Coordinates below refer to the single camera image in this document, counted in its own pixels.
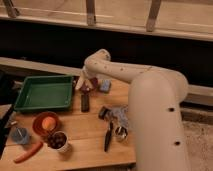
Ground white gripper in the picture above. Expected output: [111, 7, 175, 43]
[75, 67, 95, 91]

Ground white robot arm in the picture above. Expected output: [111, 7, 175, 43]
[77, 49, 191, 171]

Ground purple bowl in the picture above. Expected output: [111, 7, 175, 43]
[78, 77, 98, 93]

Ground orange bowl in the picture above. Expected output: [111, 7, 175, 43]
[32, 111, 60, 137]

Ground dark rectangular block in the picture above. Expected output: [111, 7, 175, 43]
[81, 94, 90, 112]

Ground blue sponge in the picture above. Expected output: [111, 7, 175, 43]
[99, 79, 111, 93]

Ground green plastic tray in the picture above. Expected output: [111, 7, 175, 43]
[14, 75, 73, 113]

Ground orange fruit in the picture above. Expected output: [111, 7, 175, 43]
[42, 117, 56, 131]

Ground wooden cutting board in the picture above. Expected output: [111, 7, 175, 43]
[0, 79, 135, 171]

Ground white cup of grapes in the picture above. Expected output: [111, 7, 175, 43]
[47, 131, 69, 153]

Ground small metal cup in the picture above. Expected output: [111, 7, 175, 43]
[115, 126, 128, 142]

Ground orange carrot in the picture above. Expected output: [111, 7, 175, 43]
[13, 141, 43, 164]

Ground black handled knife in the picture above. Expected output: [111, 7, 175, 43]
[104, 122, 113, 152]

